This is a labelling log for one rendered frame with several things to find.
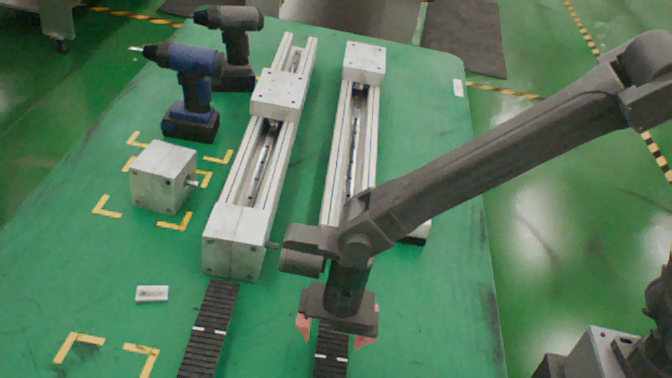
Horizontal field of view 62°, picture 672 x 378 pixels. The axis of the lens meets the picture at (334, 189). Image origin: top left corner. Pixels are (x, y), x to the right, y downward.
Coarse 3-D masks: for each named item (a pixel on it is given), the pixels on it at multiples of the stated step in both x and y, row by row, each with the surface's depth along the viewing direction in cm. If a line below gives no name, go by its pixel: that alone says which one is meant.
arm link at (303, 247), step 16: (288, 240) 75; (304, 240) 75; (320, 240) 75; (352, 240) 69; (368, 240) 70; (288, 256) 75; (304, 256) 75; (320, 256) 76; (352, 256) 71; (368, 256) 70; (288, 272) 77; (304, 272) 76
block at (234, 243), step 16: (224, 208) 99; (240, 208) 100; (256, 208) 101; (208, 224) 96; (224, 224) 96; (240, 224) 97; (256, 224) 98; (208, 240) 95; (224, 240) 94; (240, 240) 94; (256, 240) 95; (208, 256) 97; (224, 256) 96; (240, 256) 96; (256, 256) 96; (208, 272) 99; (224, 272) 99; (240, 272) 98; (256, 272) 98
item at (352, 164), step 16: (352, 96) 149; (368, 96) 144; (352, 112) 142; (368, 112) 136; (336, 128) 128; (352, 128) 134; (368, 128) 130; (336, 144) 123; (352, 144) 129; (368, 144) 125; (336, 160) 118; (352, 160) 124; (368, 160) 120; (336, 176) 114; (352, 176) 119; (368, 176) 115; (336, 192) 110; (352, 192) 115; (336, 208) 112; (320, 224) 102; (336, 224) 108
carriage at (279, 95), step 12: (264, 72) 134; (276, 72) 135; (264, 84) 130; (276, 84) 131; (288, 84) 132; (300, 84) 133; (252, 96) 125; (264, 96) 126; (276, 96) 127; (288, 96) 127; (300, 96) 128; (252, 108) 125; (264, 108) 125; (276, 108) 125; (288, 108) 124; (300, 108) 127; (276, 120) 128; (288, 120) 126
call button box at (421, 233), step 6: (426, 222) 111; (420, 228) 111; (426, 228) 111; (414, 234) 112; (420, 234) 112; (426, 234) 112; (396, 240) 113; (402, 240) 113; (408, 240) 113; (414, 240) 113; (420, 240) 113
